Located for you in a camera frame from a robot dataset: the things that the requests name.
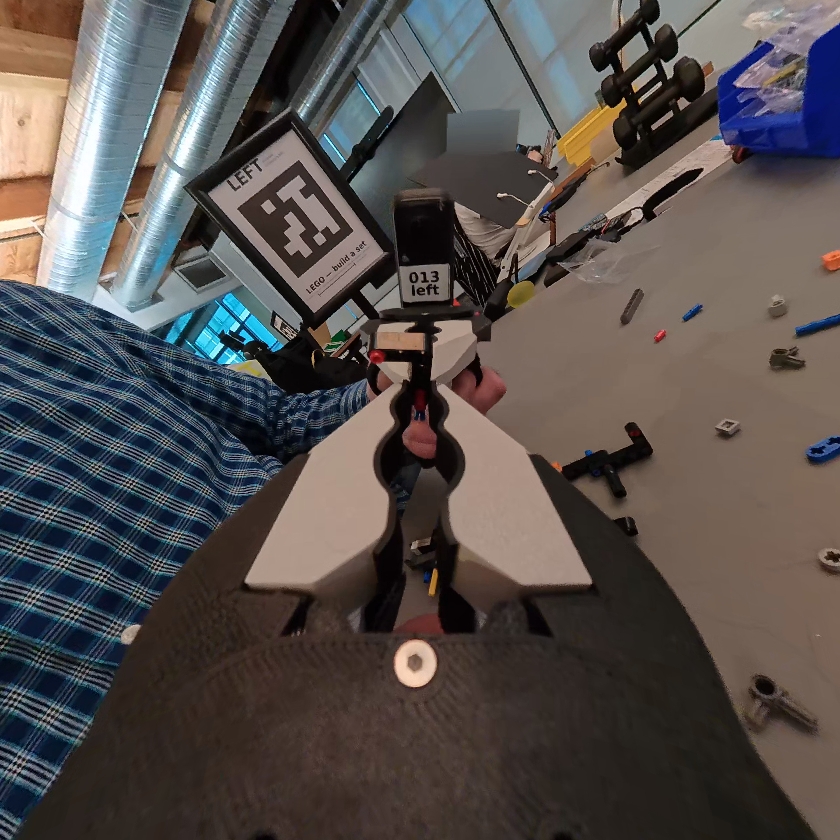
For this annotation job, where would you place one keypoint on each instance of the dark grey lego beam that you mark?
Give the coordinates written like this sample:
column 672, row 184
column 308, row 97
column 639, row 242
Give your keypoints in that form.
column 631, row 307

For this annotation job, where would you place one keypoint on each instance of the orange lego connector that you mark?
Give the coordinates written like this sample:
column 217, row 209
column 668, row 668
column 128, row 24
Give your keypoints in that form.
column 832, row 261

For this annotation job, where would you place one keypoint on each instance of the black electronic device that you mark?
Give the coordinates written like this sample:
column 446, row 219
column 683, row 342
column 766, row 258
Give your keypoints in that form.
column 571, row 253

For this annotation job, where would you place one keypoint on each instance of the yellow storage bin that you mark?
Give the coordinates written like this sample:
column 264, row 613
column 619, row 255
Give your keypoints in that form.
column 584, row 141

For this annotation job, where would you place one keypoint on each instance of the dark grey lego connector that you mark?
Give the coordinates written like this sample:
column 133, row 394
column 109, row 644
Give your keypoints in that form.
column 781, row 358
column 791, row 712

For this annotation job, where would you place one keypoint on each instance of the blue lego axle pin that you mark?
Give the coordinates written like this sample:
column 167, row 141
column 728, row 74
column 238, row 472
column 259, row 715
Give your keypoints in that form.
column 817, row 325

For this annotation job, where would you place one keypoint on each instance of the clear bags of lego parts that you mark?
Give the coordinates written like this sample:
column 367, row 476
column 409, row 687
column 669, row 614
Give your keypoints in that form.
column 781, row 59

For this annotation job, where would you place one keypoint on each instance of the short blue lego pin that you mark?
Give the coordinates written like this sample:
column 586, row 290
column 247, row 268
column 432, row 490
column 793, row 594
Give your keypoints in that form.
column 692, row 313

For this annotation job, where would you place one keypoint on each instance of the black dumbbell rack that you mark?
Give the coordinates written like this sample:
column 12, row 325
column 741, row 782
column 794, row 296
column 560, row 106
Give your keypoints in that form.
column 686, row 75

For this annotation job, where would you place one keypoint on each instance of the blue storage bin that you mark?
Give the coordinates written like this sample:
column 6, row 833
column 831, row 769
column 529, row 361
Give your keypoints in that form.
column 774, row 134

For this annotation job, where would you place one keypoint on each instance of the blue two-hole lego liftarm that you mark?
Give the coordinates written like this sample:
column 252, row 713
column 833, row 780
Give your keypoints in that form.
column 828, row 446

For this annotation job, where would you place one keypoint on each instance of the grey lego bush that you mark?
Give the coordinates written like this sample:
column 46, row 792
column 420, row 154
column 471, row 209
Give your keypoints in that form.
column 823, row 563

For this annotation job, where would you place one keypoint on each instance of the person's plaid shirt torso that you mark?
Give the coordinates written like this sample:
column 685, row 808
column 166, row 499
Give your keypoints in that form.
column 98, row 492

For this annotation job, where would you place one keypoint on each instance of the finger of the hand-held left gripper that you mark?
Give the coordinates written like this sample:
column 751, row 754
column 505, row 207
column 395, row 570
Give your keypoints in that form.
column 394, row 373
column 456, row 351

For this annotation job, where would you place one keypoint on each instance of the yellow translucent ball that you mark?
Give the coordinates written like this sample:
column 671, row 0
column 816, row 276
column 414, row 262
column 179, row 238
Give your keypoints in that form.
column 521, row 295

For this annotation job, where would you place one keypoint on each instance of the clear plastic bag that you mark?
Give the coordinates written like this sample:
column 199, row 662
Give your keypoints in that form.
column 610, row 262

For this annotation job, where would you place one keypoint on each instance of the light grey square lego piece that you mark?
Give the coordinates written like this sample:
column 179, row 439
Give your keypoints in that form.
column 720, row 430

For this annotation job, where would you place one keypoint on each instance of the grey lego tube connector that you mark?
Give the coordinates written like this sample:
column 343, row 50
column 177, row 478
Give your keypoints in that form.
column 778, row 307

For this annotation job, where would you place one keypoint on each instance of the black lego liftarm axle tube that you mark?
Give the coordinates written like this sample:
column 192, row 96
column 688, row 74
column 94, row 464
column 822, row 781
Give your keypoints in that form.
column 607, row 459

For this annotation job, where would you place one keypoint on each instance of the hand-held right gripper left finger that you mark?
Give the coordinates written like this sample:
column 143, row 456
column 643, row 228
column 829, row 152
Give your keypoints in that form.
column 315, row 525

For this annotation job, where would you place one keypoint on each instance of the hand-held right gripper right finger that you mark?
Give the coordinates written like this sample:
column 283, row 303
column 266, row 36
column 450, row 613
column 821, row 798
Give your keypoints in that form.
column 525, row 525

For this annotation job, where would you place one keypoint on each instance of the black lego chassis assembly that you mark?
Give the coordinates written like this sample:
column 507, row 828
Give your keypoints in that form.
column 423, row 551

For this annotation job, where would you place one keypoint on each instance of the silver spiral air duct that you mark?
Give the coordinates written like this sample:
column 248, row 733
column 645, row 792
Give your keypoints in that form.
column 193, row 151
column 105, row 131
column 341, row 59

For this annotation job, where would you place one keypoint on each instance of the white instruction sheet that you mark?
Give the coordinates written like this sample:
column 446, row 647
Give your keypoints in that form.
column 695, row 161

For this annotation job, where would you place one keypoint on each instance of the black framed marker sign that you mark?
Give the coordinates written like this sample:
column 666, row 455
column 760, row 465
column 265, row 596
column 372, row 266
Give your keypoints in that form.
column 289, row 216

